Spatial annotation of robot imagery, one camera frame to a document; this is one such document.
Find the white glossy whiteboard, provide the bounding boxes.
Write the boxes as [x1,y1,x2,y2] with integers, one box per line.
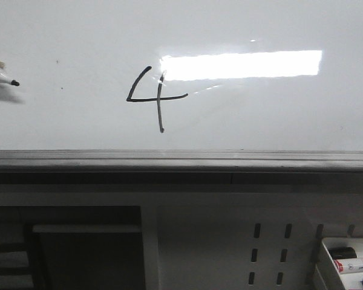
[0,1,363,151]

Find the white marker tray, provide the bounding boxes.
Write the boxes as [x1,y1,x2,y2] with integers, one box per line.
[316,237,363,289]

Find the red capped white marker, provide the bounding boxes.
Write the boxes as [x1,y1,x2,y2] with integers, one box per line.
[333,257,363,274]

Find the white slotted pegboard panel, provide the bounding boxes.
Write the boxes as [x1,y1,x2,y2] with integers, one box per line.
[142,193,363,289]

